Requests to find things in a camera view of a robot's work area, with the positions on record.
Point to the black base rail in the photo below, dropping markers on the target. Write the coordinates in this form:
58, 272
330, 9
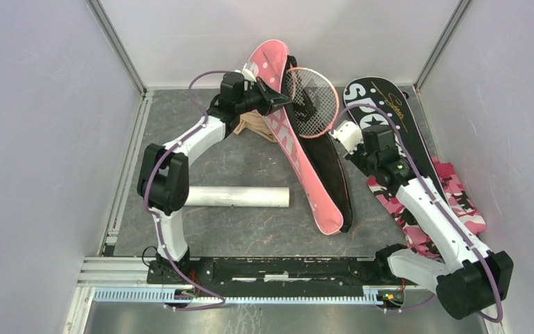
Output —
278, 277

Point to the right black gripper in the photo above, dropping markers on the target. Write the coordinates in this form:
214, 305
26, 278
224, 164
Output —
353, 157

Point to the beige cloth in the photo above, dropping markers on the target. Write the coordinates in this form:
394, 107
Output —
254, 122

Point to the pink camouflage cloth bag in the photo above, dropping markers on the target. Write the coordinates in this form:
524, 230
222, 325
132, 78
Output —
461, 204

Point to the white toothed cable duct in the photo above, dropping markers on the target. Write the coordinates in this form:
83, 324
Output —
168, 295

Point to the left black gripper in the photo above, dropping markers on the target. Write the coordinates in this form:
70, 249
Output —
271, 99

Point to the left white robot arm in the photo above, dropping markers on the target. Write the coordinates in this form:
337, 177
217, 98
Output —
164, 179

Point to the black SPORT racket bag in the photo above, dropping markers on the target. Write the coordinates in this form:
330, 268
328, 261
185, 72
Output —
387, 101

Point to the pink frame badminton racket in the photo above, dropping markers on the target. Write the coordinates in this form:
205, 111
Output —
315, 101

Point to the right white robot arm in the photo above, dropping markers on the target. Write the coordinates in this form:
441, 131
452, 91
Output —
471, 277

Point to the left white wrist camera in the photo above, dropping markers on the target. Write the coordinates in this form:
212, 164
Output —
250, 71

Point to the pink SPORT racket bag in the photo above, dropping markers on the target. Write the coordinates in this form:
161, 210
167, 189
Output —
315, 161

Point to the white shuttlecock tube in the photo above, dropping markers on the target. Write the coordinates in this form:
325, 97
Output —
238, 196

